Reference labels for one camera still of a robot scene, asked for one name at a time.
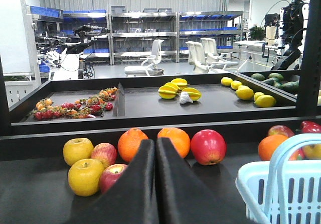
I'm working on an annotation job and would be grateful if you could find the white office chair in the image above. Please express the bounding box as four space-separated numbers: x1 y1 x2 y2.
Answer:
124 39 164 76

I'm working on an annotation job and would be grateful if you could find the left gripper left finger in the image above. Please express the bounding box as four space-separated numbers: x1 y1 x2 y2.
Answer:
67 140 159 223

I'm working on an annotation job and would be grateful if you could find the yellow apple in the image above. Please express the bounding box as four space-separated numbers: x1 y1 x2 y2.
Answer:
68 158 104 197
63 138 94 166
302 144 321 160

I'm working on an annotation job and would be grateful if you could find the yellow apple far left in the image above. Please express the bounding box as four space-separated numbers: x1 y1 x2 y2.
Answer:
63 138 94 166

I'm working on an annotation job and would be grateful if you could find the red bell pepper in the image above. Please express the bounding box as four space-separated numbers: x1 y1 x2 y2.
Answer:
300 121 321 134

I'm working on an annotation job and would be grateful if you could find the white garlic bulb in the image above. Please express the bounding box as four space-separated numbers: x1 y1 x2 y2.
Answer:
179 91 194 104

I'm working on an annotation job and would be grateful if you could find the light blue plastic basket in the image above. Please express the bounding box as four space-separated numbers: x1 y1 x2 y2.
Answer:
235 134 320 223

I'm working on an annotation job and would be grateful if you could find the cherry tomato vine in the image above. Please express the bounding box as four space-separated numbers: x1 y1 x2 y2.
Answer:
29 87 118 121

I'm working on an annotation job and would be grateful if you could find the black upper fruit tray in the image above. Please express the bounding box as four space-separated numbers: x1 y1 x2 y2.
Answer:
241 70 300 99

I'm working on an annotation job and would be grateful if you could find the black left upper tray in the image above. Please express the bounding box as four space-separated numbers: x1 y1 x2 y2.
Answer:
10 73 296 135

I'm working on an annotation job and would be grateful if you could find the dark red apple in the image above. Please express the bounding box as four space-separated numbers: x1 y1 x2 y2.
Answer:
267 125 294 138
99 164 128 193

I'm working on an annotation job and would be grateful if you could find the orange fruit left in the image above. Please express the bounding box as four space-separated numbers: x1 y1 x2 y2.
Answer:
258 135 288 161

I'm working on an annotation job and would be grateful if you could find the orange fruit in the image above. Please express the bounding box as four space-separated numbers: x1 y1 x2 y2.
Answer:
258 135 288 161
157 128 191 158
117 128 148 163

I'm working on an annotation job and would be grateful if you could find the pink red small apple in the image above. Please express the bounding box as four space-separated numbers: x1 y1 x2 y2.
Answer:
90 143 117 168

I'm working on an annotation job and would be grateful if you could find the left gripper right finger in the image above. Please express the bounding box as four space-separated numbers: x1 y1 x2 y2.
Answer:
155 138 251 223

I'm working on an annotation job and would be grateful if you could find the yellow apple front left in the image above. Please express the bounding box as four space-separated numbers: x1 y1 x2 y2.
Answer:
68 158 104 197

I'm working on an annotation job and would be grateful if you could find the black shelf upright post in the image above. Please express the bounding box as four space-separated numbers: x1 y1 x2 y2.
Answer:
296 0 320 116

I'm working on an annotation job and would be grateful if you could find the bright red apple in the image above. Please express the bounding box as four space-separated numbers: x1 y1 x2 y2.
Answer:
191 129 227 166

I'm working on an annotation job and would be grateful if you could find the dark red apple left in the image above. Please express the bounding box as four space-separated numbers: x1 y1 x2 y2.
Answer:
99 164 128 193

